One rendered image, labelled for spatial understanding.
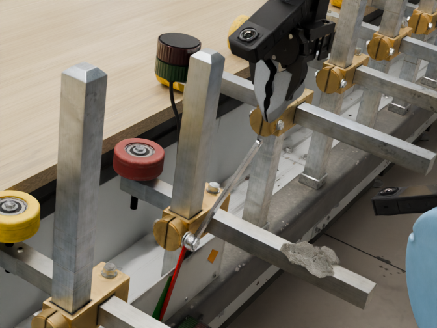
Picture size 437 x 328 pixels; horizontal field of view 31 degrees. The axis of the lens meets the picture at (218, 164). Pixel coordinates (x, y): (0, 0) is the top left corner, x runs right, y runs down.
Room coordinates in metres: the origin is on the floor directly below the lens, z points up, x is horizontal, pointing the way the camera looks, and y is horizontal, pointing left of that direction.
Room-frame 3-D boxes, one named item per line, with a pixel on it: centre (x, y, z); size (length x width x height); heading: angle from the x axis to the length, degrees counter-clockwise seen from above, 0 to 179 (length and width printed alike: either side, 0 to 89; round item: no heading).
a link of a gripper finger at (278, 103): (1.01, -0.08, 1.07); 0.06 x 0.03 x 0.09; 143
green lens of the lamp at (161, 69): (1.00, 0.08, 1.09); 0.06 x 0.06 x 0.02
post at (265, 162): (1.19, -0.08, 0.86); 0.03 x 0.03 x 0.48; 62
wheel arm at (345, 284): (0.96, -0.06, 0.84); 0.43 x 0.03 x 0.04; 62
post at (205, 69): (0.97, 0.04, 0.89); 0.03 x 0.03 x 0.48; 62
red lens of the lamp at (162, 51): (1.00, 0.08, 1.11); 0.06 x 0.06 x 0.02
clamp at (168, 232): (0.99, 0.03, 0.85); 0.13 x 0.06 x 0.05; 152
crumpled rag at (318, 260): (0.92, -0.15, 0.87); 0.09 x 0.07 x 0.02; 62
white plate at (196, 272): (0.94, 0.03, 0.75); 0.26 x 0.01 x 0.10; 152
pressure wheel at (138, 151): (1.07, 0.13, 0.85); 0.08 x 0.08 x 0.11
